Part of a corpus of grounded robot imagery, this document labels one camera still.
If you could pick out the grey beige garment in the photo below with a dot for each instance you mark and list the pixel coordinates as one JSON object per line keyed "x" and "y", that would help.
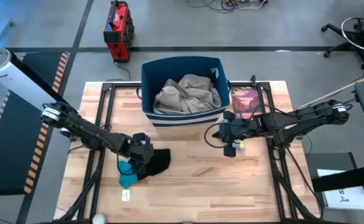
{"x": 169, "y": 99}

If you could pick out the white printed paper sheets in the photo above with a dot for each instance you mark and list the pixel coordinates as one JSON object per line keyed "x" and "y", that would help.
{"x": 346, "y": 199}

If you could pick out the khaki tan garment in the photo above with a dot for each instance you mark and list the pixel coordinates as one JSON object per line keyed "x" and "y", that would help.
{"x": 197, "y": 87}

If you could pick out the small white yellow item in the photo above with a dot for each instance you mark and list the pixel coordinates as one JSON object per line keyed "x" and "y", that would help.
{"x": 239, "y": 145}

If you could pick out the sunset landscape print picture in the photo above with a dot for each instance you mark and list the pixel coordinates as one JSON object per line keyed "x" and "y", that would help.
{"x": 244, "y": 99}

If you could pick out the black mat orange striped edge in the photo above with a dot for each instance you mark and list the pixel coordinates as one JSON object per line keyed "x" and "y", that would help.
{"x": 10, "y": 149}

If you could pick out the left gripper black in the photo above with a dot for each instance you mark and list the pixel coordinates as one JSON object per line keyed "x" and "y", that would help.
{"x": 141, "y": 151}

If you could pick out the white yellow pole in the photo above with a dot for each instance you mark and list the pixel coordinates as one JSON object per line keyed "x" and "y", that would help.
{"x": 334, "y": 91}

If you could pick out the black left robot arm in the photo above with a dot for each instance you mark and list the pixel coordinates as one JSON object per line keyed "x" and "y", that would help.
{"x": 88, "y": 133}

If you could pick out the teal garment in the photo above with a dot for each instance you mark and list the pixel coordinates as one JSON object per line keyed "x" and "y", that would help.
{"x": 127, "y": 180}

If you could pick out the black metal table frame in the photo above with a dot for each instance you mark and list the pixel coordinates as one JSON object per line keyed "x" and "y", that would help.
{"x": 122, "y": 84}

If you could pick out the white fuzzy ball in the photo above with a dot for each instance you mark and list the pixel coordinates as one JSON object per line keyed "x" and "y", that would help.
{"x": 99, "y": 219}

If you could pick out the white printed paper tag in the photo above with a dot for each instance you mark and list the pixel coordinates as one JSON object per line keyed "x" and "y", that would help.
{"x": 126, "y": 195}

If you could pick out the black flat bar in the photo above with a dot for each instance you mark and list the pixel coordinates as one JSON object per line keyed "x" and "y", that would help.
{"x": 346, "y": 179}

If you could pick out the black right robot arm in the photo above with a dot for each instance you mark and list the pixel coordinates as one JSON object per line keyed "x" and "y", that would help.
{"x": 300, "y": 121}

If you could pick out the navy white striped fabric basket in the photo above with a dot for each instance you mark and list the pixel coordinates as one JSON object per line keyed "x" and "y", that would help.
{"x": 156, "y": 74}

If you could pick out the red black tool box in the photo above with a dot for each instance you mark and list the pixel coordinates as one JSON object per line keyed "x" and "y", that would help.
{"x": 119, "y": 28}

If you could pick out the black office chair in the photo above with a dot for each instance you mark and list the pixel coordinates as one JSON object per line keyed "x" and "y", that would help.
{"x": 334, "y": 28}

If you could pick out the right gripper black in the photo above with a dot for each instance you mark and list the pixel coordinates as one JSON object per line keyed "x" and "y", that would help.
{"x": 237, "y": 129}

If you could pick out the black garment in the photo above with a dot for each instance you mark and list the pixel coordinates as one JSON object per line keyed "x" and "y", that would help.
{"x": 160, "y": 161}

